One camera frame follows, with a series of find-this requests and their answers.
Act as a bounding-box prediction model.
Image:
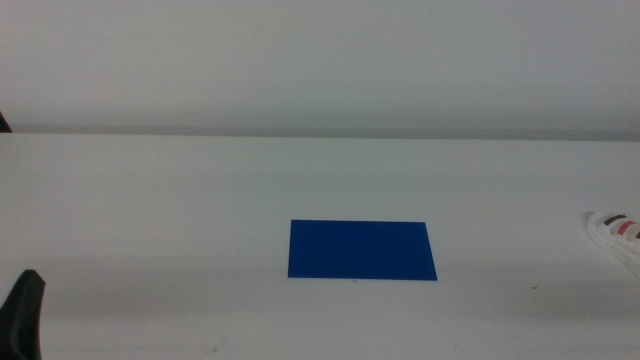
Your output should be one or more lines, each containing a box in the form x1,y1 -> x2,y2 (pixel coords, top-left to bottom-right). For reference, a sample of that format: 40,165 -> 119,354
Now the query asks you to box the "blue rectangular mat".
287,219 -> 439,282

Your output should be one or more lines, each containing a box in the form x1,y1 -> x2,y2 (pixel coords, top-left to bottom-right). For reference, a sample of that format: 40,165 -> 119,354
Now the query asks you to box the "white shoe with red patch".
584,210 -> 640,279

